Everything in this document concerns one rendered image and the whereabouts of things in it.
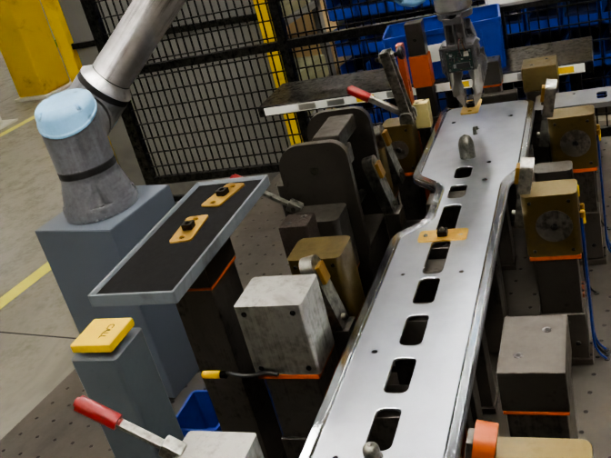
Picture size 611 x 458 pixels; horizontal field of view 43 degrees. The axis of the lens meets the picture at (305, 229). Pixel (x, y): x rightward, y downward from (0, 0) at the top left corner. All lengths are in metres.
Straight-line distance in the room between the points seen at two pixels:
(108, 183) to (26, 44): 7.40
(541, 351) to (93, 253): 0.90
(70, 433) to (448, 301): 0.88
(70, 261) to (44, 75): 7.44
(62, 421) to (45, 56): 7.49
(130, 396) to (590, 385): 0.81
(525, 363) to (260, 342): 0.35
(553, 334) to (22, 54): 8.26
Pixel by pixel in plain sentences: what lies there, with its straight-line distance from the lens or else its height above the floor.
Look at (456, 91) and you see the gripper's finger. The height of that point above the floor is 1.11.
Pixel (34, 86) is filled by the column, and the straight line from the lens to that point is 9.06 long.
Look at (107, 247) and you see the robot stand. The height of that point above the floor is 1.06.
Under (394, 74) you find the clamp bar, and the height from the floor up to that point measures 1.17.
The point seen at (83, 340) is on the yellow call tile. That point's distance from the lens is 1.02.
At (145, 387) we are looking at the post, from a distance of 1.04.
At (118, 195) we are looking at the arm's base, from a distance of 1.56.
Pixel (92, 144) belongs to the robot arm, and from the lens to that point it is 1.53.
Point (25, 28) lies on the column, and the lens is 8.94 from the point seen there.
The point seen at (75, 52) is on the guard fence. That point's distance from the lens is 4.31.
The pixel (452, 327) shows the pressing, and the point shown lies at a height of 1.00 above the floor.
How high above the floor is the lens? 1.62
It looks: 25 degrees down
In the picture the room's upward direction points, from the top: 15 degrees counter-clockwise
